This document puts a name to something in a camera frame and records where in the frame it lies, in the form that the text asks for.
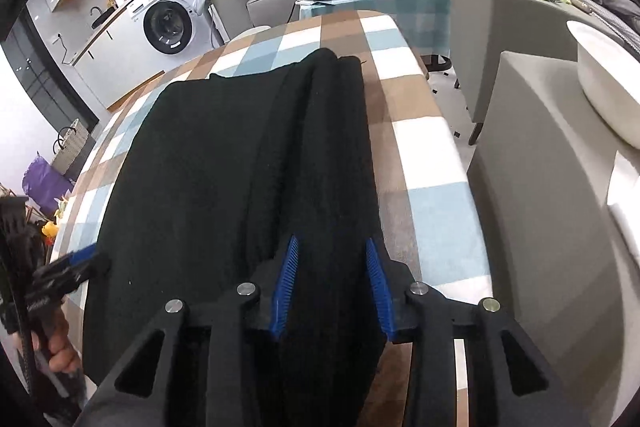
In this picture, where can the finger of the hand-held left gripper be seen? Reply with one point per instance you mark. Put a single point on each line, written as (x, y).
(82, 256)
(75, 279)

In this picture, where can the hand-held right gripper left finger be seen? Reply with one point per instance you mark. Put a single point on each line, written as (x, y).
(285, 287)

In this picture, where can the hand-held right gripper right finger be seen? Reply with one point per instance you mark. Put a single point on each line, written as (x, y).
(377, 287)

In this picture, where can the black knit sweater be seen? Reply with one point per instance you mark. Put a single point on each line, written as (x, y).
(225, 157)

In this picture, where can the person's left hand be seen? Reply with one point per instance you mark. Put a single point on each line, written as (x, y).
(65, 352)

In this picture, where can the crumpled yellow wrappers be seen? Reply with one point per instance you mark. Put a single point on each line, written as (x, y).
(55, 222)

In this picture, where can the purple bag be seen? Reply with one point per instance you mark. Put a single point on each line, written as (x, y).
(47, 187)

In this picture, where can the woven laundry basket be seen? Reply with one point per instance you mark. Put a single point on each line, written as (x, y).
(71, 147)

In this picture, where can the checked tablecloth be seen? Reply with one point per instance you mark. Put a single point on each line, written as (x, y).
(430, 157)

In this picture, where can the low grey cabinet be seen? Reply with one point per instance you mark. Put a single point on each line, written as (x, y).
(540, 207)

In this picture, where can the dark glass door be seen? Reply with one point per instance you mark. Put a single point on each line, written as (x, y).
(45, 77)

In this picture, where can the white kitchen base cabinets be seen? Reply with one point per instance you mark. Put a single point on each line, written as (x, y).
(110, 42)

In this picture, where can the black faucet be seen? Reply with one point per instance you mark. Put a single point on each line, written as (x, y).
(96, 13)

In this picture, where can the white washing machine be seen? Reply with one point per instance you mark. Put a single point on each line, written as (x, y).
(170, 22)

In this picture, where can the cream box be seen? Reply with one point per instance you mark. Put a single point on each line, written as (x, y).
(627, 197)

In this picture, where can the tall grey cabinet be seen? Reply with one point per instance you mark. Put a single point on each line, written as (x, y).
(500, 37)

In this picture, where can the grey sofa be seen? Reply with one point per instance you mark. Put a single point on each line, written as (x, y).
(270, 7)

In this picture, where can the white basin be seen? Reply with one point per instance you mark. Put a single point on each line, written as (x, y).
(610, 82)

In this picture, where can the grey blanket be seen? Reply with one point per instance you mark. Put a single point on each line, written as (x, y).
(610, 2)

